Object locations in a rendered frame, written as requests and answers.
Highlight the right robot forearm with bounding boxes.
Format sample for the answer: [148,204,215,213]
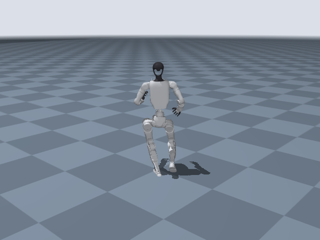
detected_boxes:
[175,102,185,113]

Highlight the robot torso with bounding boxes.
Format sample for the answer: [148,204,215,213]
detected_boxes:
[149,78,170,128]

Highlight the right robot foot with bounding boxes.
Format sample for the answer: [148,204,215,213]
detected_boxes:
[169,162,177,172]

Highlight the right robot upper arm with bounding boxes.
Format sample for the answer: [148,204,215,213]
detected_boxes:
[168,81,185,105]

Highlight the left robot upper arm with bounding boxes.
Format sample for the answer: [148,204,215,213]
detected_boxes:
[134,82,150,106]

